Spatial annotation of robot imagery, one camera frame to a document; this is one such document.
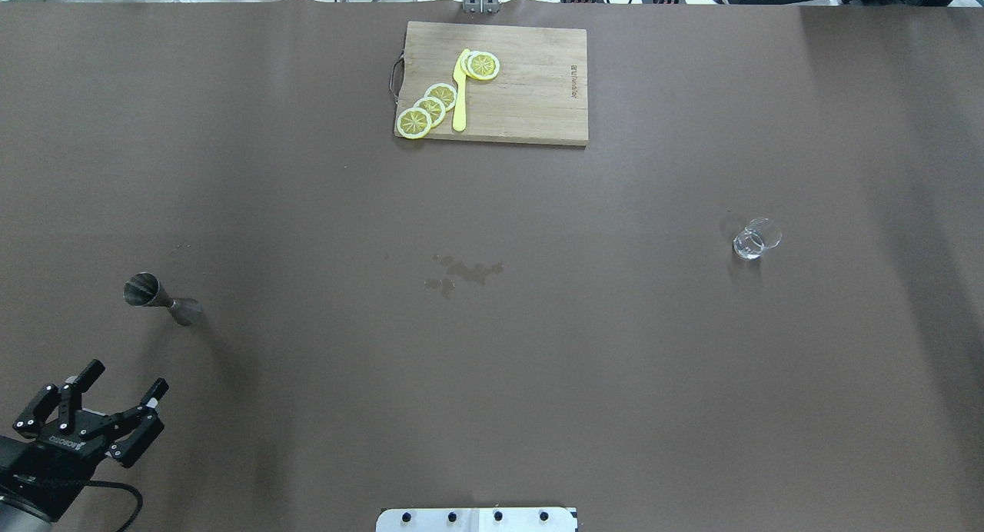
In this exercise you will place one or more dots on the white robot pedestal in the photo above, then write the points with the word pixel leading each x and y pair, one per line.
pixel 478 519

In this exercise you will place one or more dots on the front lemon slice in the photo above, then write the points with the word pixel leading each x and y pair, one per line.
pixel 413 123

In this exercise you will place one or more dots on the yellow plastic knife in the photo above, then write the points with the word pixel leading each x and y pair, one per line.
pixel 459 120

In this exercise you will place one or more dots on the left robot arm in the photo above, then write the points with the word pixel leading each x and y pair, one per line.
pixel 63 443

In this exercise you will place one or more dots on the far lemon slice pair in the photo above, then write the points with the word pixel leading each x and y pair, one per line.
pixel 482 66

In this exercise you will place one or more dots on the clear glass measuring cup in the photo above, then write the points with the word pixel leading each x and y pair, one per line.
pixel 759 236

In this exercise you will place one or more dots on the wooden cutting board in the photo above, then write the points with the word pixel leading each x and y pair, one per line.
pixel 495 83

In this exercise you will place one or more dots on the middle lemon slice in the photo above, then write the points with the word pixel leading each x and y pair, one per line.
pixel 438 101

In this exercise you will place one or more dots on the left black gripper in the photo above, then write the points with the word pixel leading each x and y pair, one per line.
pixel 40 457

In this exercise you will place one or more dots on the steel shaker cup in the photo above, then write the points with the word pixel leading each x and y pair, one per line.
pixel 145 290

